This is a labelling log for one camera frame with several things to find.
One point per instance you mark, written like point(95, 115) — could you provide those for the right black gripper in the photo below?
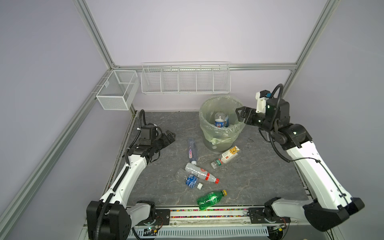
point(247, 111)

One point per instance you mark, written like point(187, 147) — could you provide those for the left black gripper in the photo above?
point(166, 141)

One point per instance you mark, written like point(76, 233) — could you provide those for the blue cap pepsi bottle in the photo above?
point(221, 120)

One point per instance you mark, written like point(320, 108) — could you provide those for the flower label tea bottle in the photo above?
point(226, 157)

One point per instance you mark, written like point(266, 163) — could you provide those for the blue label white cap bottle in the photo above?
point(188, 179)

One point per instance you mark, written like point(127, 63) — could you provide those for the green bottle yellow cap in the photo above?
point(210, 199)

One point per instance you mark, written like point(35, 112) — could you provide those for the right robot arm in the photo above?
point(332, 204)

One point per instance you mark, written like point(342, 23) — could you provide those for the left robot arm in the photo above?
point(110, 218)

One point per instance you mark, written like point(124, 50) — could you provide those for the bin with green bag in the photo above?
point(220, 139)

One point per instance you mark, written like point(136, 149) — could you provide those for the purple label clear bottle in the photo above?
point(192, 152)

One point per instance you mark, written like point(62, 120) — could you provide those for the red cap white bottle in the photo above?
point(201, 173)

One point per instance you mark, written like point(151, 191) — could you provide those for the white mesh box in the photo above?
point(118, 90)

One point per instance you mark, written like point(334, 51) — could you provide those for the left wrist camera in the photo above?
point(149, 133)

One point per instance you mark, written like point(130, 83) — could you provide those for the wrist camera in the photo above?
point(149, 133)
point(262, 98)

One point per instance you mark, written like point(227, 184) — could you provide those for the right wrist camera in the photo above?
point(262, 98)

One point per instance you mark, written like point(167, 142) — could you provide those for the white wire rack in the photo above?
point(186, 78)

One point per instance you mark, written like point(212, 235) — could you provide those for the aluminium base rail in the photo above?
point(220, 222)

